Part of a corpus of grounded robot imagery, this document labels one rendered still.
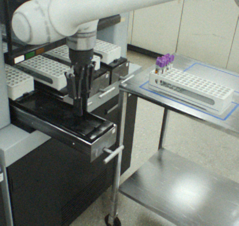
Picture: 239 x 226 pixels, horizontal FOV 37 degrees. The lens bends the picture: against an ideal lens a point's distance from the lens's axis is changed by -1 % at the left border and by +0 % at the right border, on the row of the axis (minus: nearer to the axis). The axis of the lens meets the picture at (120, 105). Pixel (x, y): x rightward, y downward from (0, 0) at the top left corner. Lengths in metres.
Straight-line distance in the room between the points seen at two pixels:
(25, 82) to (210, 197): 0.98
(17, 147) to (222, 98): 0.70
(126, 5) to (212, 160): 1.72
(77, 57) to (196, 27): 2.41
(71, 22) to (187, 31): 2.63
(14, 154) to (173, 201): 0.78
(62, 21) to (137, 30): 2.86
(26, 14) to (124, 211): 1.35
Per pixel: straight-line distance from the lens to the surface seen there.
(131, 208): 1.99
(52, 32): 0.88
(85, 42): 1.04
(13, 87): 1.25
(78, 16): 0.84
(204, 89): 1.28
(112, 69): 1.52
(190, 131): 2.63
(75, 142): 1.11
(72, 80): 1.09
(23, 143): 1.23
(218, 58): 3.39
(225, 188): 1.81
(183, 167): 1.86
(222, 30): 3.31
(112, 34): 1.64
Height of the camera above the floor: 1.46
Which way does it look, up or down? 31 degrees down
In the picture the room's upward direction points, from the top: 5 degrees clockwise
